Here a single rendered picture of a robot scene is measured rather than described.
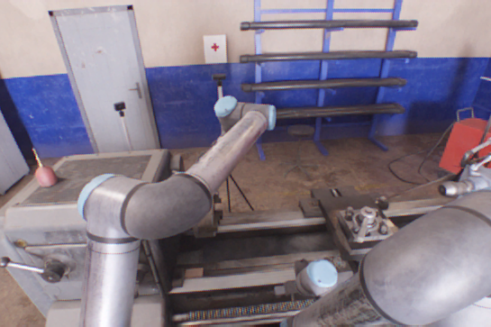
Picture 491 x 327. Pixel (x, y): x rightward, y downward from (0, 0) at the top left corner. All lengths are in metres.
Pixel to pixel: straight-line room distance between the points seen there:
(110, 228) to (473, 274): 0.58
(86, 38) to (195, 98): 1.67
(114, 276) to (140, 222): 0.15
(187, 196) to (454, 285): 0.43
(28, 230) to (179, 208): 0.78
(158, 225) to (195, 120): 3.78
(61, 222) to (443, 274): 1.08
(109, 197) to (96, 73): 3.86
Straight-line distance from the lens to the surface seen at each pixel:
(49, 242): 1.21
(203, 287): 1.31
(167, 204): 0.51
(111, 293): 0.65
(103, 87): 4.39
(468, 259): 0.39
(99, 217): 0.59
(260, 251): 1.55
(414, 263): 0.38
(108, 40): 4.23
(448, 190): 1.67
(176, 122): 4.30
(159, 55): 4.09
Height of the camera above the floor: 1.90
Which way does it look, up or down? 30 degrees down
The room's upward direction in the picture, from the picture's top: 2 degrees counter-clockwise
